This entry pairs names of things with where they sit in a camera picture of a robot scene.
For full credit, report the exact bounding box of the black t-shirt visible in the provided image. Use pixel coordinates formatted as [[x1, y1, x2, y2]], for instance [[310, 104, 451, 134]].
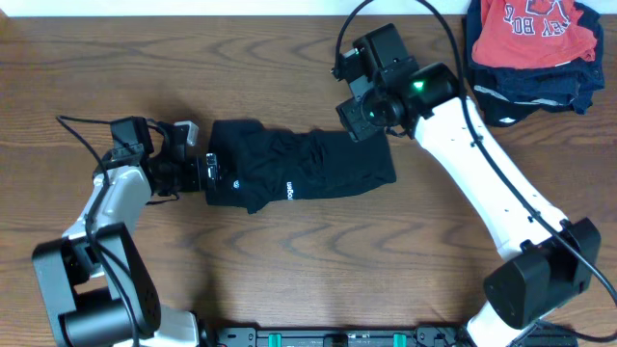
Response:
[[205, 120, 396, 214]]

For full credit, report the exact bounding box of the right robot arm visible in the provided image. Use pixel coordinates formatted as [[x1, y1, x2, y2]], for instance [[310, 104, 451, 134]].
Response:
[[333, 24, 601, 346]]

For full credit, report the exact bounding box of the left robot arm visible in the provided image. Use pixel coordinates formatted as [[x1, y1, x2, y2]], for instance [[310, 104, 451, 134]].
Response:
[[32, 117, 217, 347]]

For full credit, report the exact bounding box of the navy folded clothes stack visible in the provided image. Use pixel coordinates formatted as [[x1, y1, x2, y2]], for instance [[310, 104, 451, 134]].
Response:
[[463, 0, 605, 127]]

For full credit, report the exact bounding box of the red printed t-shirt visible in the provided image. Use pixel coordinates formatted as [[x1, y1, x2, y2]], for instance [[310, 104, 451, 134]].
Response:
[[471, 0, 598, 69]]

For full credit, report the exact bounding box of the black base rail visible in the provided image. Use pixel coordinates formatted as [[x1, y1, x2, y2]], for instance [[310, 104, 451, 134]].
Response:
[[210, 326, 472, 347]]

